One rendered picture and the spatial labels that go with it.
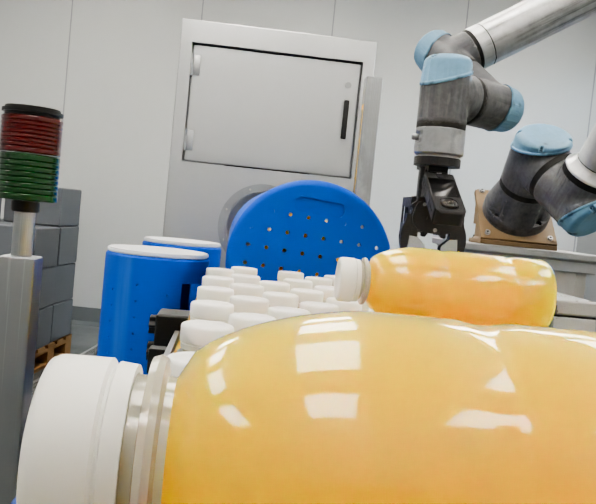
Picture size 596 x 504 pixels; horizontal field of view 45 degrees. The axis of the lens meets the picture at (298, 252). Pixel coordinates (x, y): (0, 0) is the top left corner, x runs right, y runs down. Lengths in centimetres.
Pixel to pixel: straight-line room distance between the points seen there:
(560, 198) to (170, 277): 99
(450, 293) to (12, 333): 46
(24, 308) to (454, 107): 66
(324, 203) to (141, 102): 553
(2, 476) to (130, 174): 588
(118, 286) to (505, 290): 145
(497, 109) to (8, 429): 82
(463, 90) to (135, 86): 574
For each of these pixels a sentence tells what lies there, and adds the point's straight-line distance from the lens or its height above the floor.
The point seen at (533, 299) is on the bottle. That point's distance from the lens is 65.
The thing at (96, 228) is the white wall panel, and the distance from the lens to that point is 675.
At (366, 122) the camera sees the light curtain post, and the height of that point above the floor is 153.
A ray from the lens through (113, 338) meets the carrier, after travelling 200.
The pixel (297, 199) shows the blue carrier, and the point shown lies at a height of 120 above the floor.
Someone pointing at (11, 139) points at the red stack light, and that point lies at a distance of 82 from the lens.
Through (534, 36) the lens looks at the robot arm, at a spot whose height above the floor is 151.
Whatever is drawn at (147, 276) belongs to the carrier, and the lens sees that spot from 193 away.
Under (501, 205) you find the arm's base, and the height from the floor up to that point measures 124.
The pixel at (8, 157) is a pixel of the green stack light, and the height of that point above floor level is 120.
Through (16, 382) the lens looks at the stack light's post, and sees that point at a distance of 85.
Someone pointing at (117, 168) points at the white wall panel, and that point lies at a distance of 670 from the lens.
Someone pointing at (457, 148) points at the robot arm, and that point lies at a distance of 112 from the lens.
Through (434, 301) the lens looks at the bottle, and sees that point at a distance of 63.
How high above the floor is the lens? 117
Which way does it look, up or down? 3 degrees down
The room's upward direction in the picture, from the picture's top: 6 degrees clockwise
